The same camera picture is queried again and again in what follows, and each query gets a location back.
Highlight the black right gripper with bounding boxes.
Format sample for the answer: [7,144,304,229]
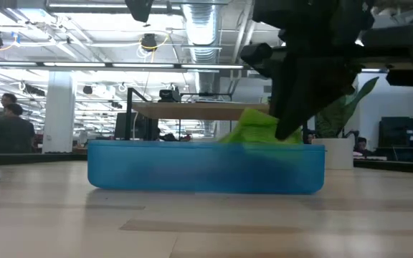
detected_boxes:
[240,0,413,141]

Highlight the green cloth item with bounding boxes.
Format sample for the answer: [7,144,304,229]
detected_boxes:
[219,107,304,145]

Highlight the blue translucent plastic pencil case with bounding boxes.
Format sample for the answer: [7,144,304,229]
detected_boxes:
[87,139,326,196]

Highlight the snake plant in white pot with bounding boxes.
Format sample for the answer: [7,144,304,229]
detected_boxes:
[312,76,380,171]

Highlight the long ceiling light strip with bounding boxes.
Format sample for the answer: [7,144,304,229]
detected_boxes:
[0,60,245,73]

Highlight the person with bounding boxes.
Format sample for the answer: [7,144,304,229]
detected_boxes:
[0,92,19,108]
[355,136,374,158]
[0,103,37,154]

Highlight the black equipment cabinet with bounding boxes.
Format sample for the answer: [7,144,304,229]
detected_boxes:
[378,116,413,164]

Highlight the black monitor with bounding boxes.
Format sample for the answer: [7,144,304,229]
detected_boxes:
[114,112,160,141]

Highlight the white building pillar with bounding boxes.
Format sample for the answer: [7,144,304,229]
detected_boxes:
[42,70,77,154]

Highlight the wide silver ventilation duct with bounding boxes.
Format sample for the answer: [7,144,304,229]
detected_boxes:
[180,0,224,95]

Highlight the wooden shelf riser black frame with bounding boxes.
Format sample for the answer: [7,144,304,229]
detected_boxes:
[125,87,310,145]

